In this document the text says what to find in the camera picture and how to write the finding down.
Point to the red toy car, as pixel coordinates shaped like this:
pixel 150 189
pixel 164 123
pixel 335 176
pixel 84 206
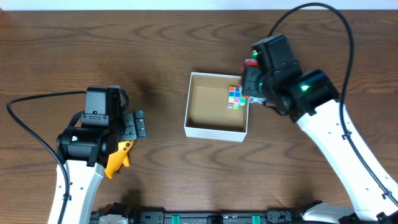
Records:
pixel 251 82

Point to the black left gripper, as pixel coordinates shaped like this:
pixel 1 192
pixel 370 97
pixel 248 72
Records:
pixel 132 127

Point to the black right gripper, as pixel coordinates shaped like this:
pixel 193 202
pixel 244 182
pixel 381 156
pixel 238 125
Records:
pixel 250 83

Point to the white cardboard box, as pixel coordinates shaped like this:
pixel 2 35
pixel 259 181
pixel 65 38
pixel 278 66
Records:
pixel 207 115

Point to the colourful puzzle cube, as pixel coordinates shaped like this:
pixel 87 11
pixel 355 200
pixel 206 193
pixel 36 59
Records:
pixel 236 99

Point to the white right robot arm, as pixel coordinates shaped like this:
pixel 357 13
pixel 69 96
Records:
pixel 312 102

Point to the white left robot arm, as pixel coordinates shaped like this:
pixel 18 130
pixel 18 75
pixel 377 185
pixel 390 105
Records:
pixel 87 155

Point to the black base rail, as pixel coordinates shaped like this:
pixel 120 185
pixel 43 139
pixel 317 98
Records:
pixel 121 213

